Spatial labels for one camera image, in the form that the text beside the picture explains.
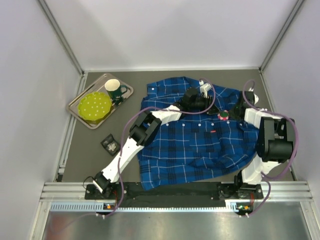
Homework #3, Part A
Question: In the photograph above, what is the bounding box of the pink flower brooch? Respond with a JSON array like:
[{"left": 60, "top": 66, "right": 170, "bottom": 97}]
[{"left": 217, "top": 110, "right": 230, "bottom": 121}]

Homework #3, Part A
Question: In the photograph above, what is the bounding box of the silver maple leaf brooch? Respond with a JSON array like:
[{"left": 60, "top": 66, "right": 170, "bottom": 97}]
[{"left": 107, "top": 143, "right": 117, "bottom": 152}]

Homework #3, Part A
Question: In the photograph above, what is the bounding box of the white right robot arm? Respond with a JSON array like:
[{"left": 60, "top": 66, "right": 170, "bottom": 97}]
[{"left": 230, "top": 90, "right": 298, "bottom": 199}]

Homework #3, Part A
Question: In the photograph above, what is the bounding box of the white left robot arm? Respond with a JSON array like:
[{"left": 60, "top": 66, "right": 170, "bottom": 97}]
[{"left": 92, "top": 83, "right": 216, "bottom": 197}]

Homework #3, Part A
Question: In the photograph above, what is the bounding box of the blue plaid shirt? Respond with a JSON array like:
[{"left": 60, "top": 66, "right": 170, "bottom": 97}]
[{"left": 137, "top": 76, "right": 259, "bottom": 191}]

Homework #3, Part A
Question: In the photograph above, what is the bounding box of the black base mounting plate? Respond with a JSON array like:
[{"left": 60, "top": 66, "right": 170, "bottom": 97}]
[{"left": 84, "top": 182, "right": 264, "bottom": 208}]

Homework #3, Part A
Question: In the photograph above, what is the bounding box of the green mug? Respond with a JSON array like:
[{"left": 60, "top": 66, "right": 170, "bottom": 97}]
[{"left": 104, "top": 79, "right": 128, "bottom": 101}]

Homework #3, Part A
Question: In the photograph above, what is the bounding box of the yellow-green dotted plate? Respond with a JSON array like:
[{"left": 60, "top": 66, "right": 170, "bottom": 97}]
[{"left": 77, "top": 91, "right": 112, "bottom": 125}]

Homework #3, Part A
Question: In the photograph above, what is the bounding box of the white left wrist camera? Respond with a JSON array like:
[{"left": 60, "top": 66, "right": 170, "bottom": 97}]
[{"left": 199, "top": 83, "right": 212, "bottom": 98}]

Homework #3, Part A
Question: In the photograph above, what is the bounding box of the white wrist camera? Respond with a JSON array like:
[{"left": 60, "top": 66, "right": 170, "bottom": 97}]
[
  {"left": 248, "top": 87, "right": 259, "bottom": 105},
  {"left": 199, "top": 83, "right": 212, "bottom": 98}
]

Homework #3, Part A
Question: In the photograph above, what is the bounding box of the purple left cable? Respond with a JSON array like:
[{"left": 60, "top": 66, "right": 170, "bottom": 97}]
[{"left": 49, "top": 77, "right": 216, "bottom": 231}]

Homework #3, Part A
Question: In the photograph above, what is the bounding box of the purple cable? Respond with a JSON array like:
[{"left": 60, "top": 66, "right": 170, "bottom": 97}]
[
  {"left": 49, "top": 77, "right": 216, "bottom": 231},
  {"left": 232, "top": 79, "right": 300, "bottom": 218}
]

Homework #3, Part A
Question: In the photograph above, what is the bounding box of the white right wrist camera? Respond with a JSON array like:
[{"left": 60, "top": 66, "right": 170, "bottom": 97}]
[{"left": 248, "top": 87, "right": 259, "bottom": 105}]

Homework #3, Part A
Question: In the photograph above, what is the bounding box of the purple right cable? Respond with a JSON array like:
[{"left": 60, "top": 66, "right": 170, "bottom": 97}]
[{"left": 232, "top": 79, "right": 300, "bottom": 218}]

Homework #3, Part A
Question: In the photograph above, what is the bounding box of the small black frame box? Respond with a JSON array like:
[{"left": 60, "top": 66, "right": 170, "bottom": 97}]
[{"left": 100, "top": 134, "right": 121, "bottom": 156}]

